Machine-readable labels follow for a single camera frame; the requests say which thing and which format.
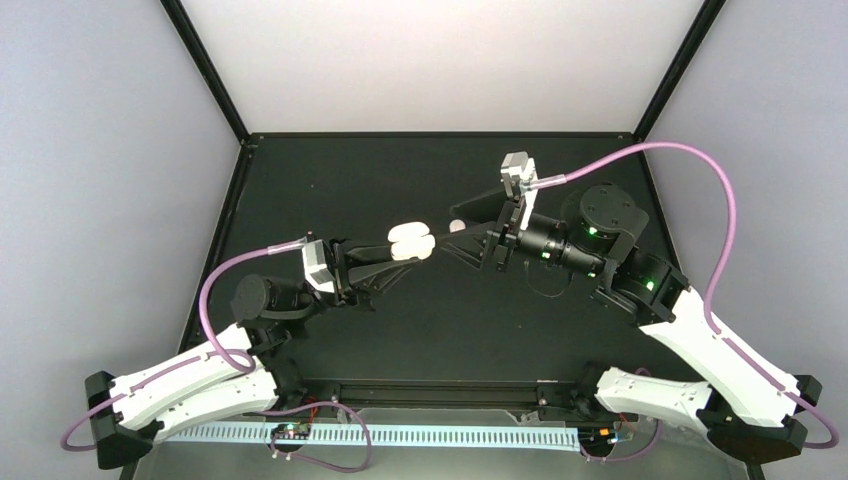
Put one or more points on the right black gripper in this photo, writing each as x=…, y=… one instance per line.
x=504, y=213

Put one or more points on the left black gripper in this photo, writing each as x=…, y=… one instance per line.
x=365, y=275

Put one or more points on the oval white charging case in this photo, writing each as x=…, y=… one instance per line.
x=456, y=225

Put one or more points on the square white earbud case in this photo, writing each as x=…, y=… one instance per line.
x=411, y=240

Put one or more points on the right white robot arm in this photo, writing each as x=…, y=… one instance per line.
x=743, y=405

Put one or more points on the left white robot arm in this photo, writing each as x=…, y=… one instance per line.
x=244, y=368

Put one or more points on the left small circuit board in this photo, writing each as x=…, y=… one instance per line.
x=291, y=432

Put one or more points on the small circuit board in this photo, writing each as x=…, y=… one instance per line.
x=598, y=436
x=291, y=432

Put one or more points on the right small circuit board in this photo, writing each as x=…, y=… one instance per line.
x=598, y=436

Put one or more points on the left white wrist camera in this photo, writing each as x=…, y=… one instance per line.
x=317, y=267

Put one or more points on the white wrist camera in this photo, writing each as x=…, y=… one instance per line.
x=517, y=172
x=317, y=267

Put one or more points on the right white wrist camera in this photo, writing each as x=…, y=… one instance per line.
x=517, y=172

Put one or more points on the black aluminium front rail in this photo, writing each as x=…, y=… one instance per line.
x=451, y=394

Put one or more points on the white slotted cable duct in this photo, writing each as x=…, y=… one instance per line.
x=437, y=436

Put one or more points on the right black frame post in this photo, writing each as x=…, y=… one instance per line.
x=693, y=39

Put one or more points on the black frame post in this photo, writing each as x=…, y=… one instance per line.
x=181, y=21
x=693, y=39

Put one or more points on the left black frame post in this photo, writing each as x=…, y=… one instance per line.
x=181, y=21

